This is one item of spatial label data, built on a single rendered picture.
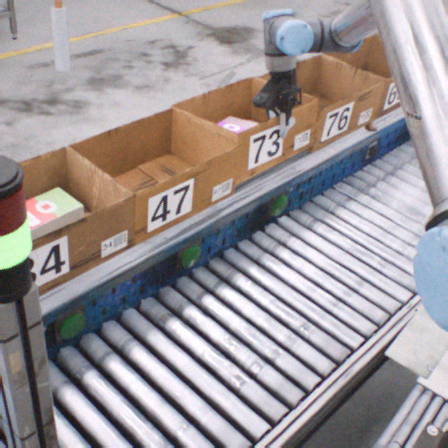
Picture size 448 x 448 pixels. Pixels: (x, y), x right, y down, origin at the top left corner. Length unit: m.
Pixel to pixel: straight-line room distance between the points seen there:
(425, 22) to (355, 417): 1.71
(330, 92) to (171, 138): 0.79
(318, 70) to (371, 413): 1.36
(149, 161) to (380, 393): 1.31
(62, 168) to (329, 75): 1.19
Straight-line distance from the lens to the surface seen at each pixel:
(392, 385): 2.57
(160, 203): 1.56
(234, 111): 2.13
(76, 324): 1.47
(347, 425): 2.39
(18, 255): 0.47
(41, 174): 1.66
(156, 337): 1.53
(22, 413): 0.61
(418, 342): 1.68
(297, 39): 1.65
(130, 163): 1.85
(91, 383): 1.45
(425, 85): 0.95
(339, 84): 2.42
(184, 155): 1.91
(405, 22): 1.02
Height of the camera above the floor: 1.90
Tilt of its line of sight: 38 degrees down
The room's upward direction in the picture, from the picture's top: 7 degrees clockwise
